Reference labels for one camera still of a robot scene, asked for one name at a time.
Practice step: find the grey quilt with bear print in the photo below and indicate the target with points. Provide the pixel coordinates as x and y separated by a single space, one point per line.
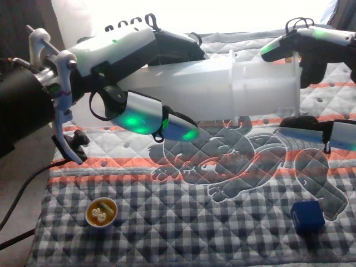
194 222

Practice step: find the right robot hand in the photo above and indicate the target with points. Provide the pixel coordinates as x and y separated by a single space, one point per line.
311 47

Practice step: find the toy bowl of yellow soup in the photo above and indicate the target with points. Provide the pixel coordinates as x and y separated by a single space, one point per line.
101 212

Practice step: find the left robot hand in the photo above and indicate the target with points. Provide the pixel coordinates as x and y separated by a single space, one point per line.
111 50

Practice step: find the blue toy cube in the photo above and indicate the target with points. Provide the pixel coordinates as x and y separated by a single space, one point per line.
308 219

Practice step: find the translucent white plastic container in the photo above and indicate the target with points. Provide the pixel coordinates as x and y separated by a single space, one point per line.
208 89

